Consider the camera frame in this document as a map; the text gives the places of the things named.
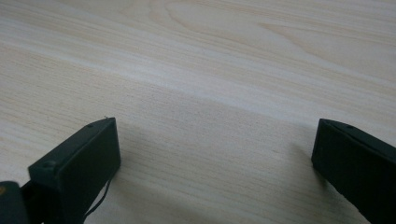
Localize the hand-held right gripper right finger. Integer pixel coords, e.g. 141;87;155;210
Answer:
311;118;396;224

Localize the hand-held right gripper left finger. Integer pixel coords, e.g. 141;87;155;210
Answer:
21;117;122;224

